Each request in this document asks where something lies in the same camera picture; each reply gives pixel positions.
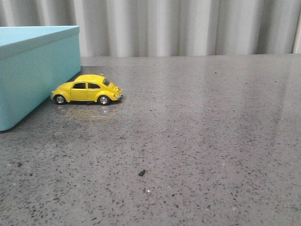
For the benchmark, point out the yellow toy beetle car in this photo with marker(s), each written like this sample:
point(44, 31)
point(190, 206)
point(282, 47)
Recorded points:
point(88, 87)

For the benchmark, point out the light blue storage box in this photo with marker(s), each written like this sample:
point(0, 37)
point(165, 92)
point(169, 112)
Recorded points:
point(34, 60)

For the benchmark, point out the small black debris piece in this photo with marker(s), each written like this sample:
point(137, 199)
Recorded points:
point(141, 173)

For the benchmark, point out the white pleated curtain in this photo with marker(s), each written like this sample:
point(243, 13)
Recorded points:
point(161, 28)

